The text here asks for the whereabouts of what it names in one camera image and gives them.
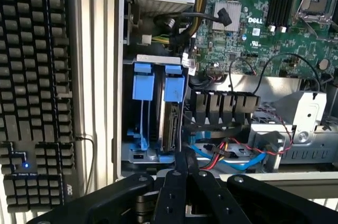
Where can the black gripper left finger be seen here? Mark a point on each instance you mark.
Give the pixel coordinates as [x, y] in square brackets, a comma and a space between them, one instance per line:
[169, 197]

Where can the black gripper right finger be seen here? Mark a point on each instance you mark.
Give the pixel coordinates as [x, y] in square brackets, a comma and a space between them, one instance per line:
[211, 197]

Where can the disk in blue carrier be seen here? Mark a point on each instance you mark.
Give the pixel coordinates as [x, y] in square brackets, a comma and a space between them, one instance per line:
[173, 107]

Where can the empty blue disk carrier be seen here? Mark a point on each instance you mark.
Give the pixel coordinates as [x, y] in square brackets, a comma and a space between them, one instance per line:
[143, 86]

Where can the grey metal disk bay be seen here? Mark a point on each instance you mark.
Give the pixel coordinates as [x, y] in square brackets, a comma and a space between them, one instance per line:
[155, 59]

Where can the silver metal drive cage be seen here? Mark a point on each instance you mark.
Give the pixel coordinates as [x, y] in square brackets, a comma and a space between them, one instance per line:
[303, 118]

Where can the grey open PC case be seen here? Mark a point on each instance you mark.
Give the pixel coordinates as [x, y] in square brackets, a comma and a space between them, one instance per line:
[118, 76]

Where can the small white plug connector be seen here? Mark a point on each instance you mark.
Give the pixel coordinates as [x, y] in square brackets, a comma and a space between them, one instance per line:
[146, 39]

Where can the green Dell motherboard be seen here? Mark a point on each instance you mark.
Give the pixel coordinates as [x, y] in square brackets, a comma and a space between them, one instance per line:
[264, 47]

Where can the black computer keyboard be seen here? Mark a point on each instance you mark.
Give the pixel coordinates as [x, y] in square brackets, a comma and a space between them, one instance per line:
[34, 89]

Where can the round coin cell battery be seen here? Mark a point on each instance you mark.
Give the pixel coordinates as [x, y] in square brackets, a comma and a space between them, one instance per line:
[323, 64]

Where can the silver chipset heatsink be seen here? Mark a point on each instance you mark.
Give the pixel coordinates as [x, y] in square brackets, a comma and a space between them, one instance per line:
[226, 23]

